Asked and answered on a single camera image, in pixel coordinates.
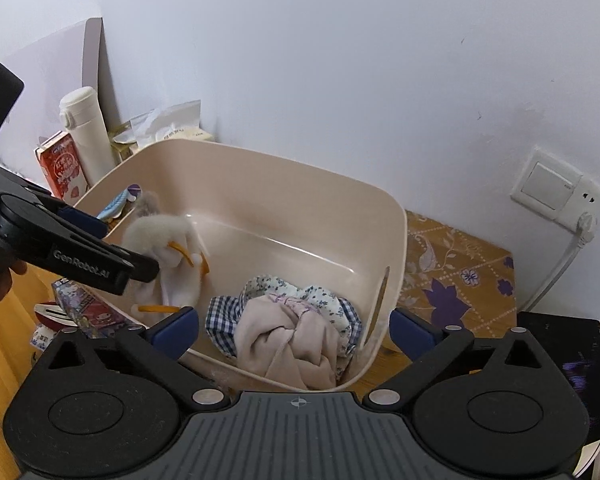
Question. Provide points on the white plug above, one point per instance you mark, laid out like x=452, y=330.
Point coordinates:
x=585, y=227

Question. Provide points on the beige plastic basin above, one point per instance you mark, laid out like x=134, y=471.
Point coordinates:
x=290, y=210

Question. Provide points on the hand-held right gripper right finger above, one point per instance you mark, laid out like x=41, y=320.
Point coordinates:
x=409, y=332

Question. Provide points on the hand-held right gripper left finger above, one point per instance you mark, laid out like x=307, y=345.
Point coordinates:
x=176, y=331

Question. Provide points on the red drink carton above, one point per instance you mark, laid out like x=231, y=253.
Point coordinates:
x=62, y=165

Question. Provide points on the pale board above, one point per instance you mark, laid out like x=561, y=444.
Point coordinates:
x=55, y=60

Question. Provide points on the purple printed snack packet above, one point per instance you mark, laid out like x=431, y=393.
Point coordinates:
x=87, y=305

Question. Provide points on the white thermos bottle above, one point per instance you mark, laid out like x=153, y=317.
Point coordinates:
x=87, y=135

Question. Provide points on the yellow packet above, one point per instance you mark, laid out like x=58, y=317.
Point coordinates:
x=122, y=147

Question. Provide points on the floral white cloth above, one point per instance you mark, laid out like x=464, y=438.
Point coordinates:
x=325, y=305

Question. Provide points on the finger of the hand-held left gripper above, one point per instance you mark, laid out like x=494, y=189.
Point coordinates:
x=91, y=222
x=95, y=260

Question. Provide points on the wooden desktop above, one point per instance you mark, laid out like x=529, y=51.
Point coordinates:
x=7, y=360

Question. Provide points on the black box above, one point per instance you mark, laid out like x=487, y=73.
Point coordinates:
x=565, y=350

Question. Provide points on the yellow floral mat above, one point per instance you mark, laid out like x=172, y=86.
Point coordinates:
x=455, y=280

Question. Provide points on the grey plush toy orange legs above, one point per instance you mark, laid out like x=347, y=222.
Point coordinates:
x=152, y=232

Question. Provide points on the light blue striped item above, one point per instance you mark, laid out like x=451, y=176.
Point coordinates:
x=114, y=206

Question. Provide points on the blue checkered cloth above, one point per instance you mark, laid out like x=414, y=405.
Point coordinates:
x=222, y=320

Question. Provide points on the pink cloth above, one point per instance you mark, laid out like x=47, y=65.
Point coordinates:
x=290, y=340

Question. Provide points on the purple white small item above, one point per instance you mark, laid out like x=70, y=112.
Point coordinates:
x=135, y=192

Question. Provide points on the red white small object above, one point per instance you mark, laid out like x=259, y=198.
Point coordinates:
x=52, y=314

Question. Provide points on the white wall switch socket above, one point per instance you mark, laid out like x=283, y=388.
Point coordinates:
x=555, y=182

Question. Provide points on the white printed packet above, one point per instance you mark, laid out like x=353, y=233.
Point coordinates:
x=41, y=338

